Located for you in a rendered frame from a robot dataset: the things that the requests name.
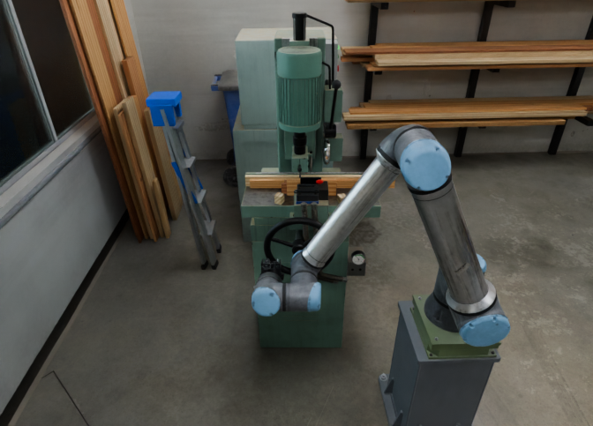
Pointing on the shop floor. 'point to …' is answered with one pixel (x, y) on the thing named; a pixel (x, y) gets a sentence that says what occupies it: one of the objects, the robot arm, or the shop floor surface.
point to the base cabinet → (295, 325)
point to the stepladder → (181, 159)
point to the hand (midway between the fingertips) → (273, 268)
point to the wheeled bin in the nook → (228, 82)
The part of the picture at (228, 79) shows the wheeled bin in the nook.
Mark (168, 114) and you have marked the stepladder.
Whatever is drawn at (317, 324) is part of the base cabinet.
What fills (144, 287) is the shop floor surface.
